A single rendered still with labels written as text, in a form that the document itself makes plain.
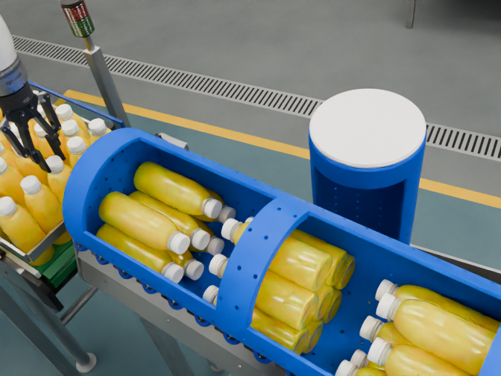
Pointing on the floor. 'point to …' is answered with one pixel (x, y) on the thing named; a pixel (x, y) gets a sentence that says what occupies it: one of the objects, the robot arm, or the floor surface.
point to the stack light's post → (106, 84)
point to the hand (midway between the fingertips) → (48, 154)
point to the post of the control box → (34, 335)
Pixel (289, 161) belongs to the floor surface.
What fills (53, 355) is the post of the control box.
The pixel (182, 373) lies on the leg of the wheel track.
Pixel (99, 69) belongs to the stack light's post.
